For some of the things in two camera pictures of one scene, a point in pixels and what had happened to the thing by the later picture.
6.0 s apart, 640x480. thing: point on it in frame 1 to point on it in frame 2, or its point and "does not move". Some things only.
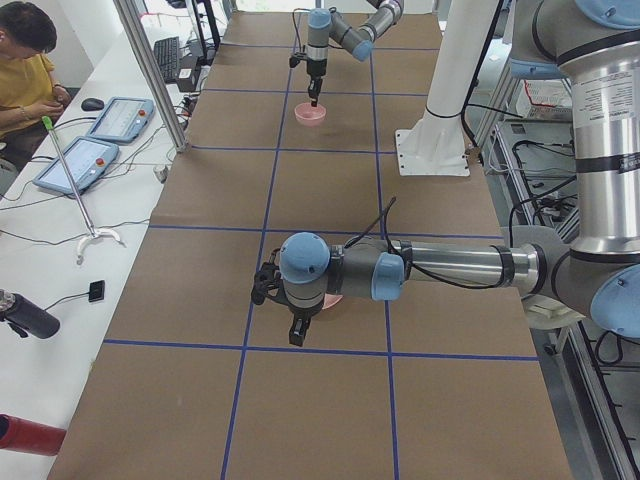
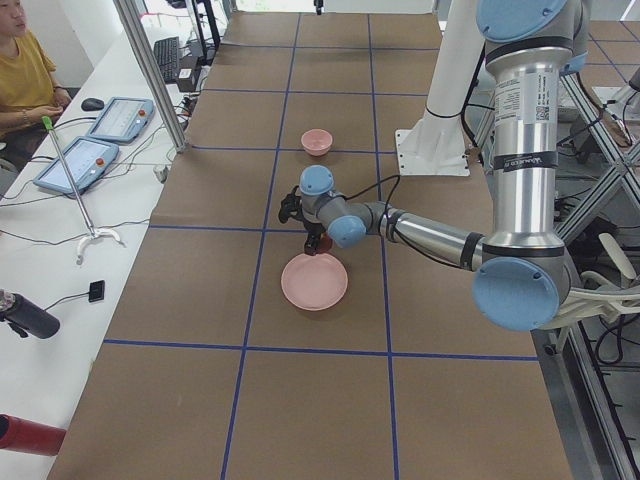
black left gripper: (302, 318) to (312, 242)
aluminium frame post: (151, 75) does not move
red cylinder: (25, 435) does not move
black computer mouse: (92, 104) does not move
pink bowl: (308, 115) to (316, 142)
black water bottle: (27, 317) does not move
